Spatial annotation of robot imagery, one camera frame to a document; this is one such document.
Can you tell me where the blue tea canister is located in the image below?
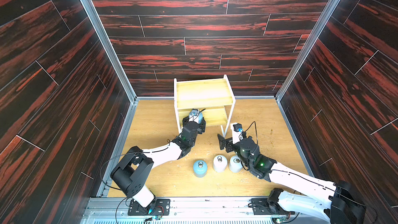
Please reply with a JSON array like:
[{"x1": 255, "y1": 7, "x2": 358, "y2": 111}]
[
  {"x1": 193, "y1": 160, "x2": 208, "y2": 178},
  {"x1": 189, "y1": 108, "x2": 204, "y2": 124}
]

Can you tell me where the white tea canister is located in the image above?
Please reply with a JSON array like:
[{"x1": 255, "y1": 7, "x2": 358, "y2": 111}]
[
  {"x1": 213, "y1": 155, "x2": 228, "y2": 173},
  {"x1": 229, "y1": 156, "x2": 243, "y2": 173}
]

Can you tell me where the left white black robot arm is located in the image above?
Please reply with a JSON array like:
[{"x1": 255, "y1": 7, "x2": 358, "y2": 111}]
[{"x1": 110, "y1": 117, "x2": 206, "y2": 214}]

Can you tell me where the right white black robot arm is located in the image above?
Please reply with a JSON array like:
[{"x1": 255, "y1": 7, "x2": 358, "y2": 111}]
[{"x1": 218, "y1": 133, "x2": 367, "y2": 224}]

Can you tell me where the white wooden two-tier shelf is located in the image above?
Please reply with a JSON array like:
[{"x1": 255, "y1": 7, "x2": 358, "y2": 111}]
[{"x1": 174, "y1": 75, "x2": 236, "y2": 136}]

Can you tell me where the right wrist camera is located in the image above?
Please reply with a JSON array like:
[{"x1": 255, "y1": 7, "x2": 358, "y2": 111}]
[{"x1": 231, "y1": 123, "x2": 243, "y2": 144}]

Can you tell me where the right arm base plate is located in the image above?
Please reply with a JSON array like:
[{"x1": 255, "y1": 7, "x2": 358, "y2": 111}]
[{"x1": 248, "y1": 198, "x2": 279, "y2": 215}]

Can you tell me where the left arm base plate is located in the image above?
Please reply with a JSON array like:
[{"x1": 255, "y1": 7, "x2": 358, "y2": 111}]
[{"x1": 127, "y1": 198, "x2": 171, "y2": 216}]

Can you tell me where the aluminium front rail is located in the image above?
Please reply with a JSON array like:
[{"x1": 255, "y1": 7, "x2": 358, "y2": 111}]
[{"x1": 81, "y1": 197, "x2": 324, "y2": 224}]

